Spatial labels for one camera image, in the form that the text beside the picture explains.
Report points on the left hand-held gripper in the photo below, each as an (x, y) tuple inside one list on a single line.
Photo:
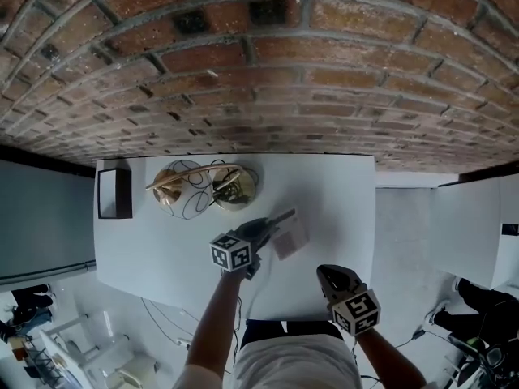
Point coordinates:
[(231, 253)]

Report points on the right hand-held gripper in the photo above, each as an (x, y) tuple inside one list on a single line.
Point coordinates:
[(357, 312)]

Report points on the person's right forearm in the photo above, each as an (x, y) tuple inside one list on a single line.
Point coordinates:
[(385, 363)]

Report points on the person's left forearm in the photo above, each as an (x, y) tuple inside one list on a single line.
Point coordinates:
[(215, 322)]

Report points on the person's black trousers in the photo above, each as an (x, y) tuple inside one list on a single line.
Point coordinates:
[(267, 330)]

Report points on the globe table lamp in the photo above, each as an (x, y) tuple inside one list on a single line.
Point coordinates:
[(190, 193)]

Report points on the black power adapter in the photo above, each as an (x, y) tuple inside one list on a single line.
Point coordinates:
[(417, 334)]

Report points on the white desk with drawers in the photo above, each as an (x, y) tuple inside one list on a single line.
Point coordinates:
[(162, 249)]

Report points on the white tall cabinet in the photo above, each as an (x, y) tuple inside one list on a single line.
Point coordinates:
[(470, 225)]

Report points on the white power strip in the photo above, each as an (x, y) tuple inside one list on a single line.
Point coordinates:
[(183, 342)]

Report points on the black tissue box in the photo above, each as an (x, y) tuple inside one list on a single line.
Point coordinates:
[(115, 193)]

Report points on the black labelled box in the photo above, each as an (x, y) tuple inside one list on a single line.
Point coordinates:
[(510, 229)]

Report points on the white plastic chair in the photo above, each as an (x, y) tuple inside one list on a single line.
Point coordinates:
[(134, 371)]

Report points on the grey refrigerator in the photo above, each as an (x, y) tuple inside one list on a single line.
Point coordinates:
[(44, 217)]

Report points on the white low wall panel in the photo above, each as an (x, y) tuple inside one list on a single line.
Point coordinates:
[(405, 180)]

